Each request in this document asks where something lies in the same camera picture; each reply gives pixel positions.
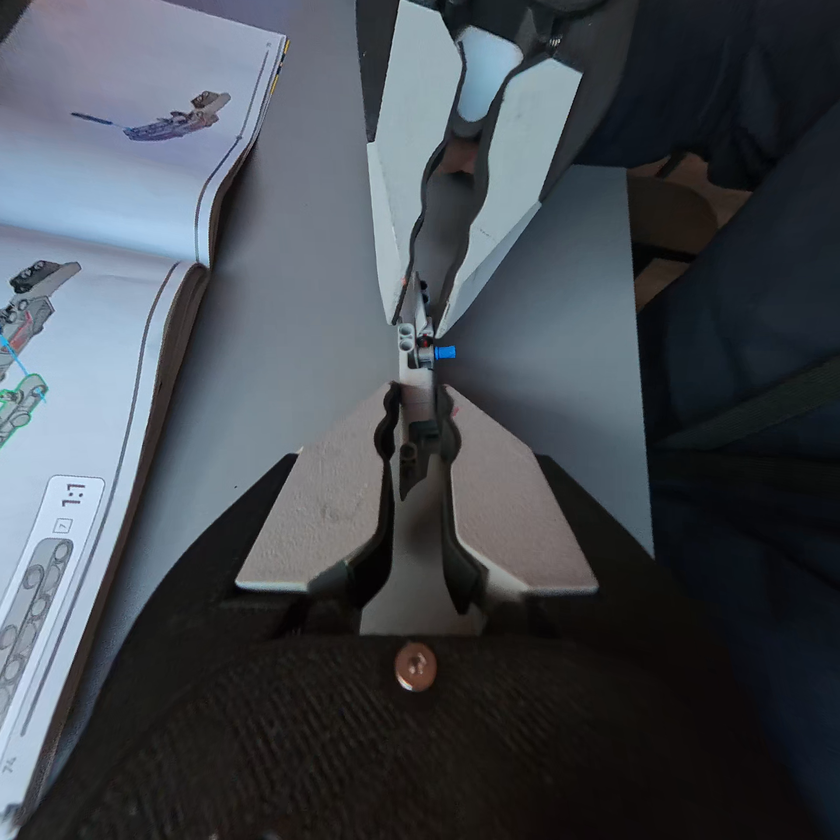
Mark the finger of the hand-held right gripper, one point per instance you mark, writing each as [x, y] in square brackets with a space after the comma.
[525, 164]
[413, 98]

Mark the dark fabric chair seat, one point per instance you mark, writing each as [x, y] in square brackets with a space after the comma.
[669, 216]

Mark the person's dark blue clothing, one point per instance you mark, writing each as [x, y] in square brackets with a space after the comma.
[741, 295]

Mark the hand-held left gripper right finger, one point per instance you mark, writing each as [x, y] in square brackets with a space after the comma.
[512, 518]

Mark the open lego instruction booklet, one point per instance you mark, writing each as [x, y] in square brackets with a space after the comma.
[98, 197]

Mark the grey lego assembly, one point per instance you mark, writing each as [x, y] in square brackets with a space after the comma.
[417, 394]

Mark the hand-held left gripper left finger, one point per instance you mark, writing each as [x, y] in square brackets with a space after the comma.
[315, 512]

